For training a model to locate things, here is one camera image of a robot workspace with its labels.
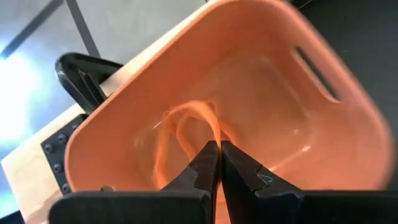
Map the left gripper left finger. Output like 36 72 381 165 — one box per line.
49 141 221 224

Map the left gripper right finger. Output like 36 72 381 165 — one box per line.
221 141 398 224

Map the orange rubber band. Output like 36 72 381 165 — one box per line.
152 99 237 190

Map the orange plastic basket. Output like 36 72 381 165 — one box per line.
63 0 396 224

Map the black metal table frame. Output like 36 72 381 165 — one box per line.
40 113 91 195

